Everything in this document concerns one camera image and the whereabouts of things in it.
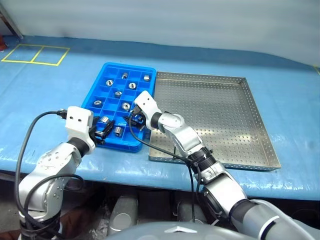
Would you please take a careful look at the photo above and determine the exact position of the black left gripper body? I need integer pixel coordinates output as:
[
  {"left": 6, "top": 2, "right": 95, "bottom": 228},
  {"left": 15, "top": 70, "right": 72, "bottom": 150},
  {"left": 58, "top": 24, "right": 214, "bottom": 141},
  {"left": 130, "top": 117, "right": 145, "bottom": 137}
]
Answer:
[{"left": 89, "top": 121, "right": 108, "bottom": 146}]

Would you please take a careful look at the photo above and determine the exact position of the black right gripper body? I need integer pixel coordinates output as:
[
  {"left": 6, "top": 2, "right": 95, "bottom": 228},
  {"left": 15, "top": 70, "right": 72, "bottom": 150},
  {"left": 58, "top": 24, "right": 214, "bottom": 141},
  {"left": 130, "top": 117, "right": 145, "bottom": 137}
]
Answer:
[{"left": 129, "top": 106, "right": 148, "bottom": 126}]

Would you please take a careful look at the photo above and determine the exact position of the blue compartment tray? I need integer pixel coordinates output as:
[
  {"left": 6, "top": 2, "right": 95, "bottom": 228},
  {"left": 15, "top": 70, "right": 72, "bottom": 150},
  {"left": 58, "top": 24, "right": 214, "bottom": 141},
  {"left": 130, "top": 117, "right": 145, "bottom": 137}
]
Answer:
[{"left": 81, "top": 62, "right": 158, "bottom": 153}]

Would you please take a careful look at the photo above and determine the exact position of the blue table cover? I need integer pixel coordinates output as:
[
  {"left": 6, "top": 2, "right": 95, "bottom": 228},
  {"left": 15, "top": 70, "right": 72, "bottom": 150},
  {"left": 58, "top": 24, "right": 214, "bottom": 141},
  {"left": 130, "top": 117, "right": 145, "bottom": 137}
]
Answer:
[{"left": 0, "top": 34, "right": 320, "bottom": 201}]

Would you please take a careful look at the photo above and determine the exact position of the perforated metal tray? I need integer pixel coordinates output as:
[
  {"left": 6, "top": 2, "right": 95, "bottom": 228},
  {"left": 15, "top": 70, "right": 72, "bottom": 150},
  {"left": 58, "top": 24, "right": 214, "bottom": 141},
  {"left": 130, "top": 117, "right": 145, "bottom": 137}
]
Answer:
[{"left": 148, "top": 71, "right": 282, "bottom": 173}]

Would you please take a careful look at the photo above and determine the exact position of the grey rounded robot foot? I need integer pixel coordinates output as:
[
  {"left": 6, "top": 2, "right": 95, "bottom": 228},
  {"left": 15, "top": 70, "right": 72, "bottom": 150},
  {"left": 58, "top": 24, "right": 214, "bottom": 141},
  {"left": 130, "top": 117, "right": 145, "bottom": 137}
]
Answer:
[
  {"left": 174, "top": 202, "right": 208, "bottom": 225},
  {"left": 109, "top": 196, "right": 140, "bottom": 236}
]

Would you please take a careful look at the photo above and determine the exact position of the yellow tape double square marking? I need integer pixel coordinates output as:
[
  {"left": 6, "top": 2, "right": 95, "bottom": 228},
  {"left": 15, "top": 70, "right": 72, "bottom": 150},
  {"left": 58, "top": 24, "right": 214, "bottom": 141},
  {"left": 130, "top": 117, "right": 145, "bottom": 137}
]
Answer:
[{"left": 1, "top": 43, "right": 71, "bottom": 67}]

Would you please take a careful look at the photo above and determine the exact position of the grey robot torso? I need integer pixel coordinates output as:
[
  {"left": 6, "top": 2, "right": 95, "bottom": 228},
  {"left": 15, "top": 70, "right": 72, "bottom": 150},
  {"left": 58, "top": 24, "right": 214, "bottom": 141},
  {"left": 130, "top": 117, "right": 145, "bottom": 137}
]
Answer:
[{"left": 104, "top": 219, "right": 251, "bottom": 240}]

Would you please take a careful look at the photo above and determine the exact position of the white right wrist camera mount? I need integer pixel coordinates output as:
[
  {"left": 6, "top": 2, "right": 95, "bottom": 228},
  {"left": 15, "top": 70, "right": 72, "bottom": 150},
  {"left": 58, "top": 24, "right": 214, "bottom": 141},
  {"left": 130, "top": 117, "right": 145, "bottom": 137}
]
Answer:
[{"left": 134, "top": 90, "right": 162, "bottom": 130}]

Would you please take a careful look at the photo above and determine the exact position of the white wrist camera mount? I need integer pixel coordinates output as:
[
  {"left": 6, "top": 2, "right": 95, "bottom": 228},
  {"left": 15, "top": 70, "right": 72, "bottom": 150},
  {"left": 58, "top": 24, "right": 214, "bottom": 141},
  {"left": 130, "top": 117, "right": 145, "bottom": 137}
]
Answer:
[
  {"left": 64, "top": 106, "right": 97, "bottom": 155},
  {"left": 134, "top": 90, "right": 162, "bottom": 130}
]

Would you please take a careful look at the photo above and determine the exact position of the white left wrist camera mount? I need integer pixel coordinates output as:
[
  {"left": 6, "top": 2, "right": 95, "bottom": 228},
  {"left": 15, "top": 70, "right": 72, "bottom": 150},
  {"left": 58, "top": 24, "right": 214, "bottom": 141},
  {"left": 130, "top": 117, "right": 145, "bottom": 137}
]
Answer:
[{"left": 64, "top": 106, "right": 97, "bottom": 155}]

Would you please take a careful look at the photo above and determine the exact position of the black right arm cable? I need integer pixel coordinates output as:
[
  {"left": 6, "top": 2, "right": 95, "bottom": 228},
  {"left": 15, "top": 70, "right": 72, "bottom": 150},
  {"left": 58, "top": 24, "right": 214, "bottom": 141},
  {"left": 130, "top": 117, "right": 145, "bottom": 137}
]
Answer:
[{"left": 128, "top": 117, "right": 201, "bottom": 223}]

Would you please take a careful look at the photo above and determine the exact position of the metal frame post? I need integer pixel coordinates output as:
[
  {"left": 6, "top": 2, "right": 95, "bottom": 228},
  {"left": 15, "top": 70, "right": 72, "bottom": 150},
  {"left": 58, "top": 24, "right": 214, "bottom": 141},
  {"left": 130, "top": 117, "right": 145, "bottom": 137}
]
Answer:
[{"left": 0, "top": 3, "right": 25, "bottom": 41}]

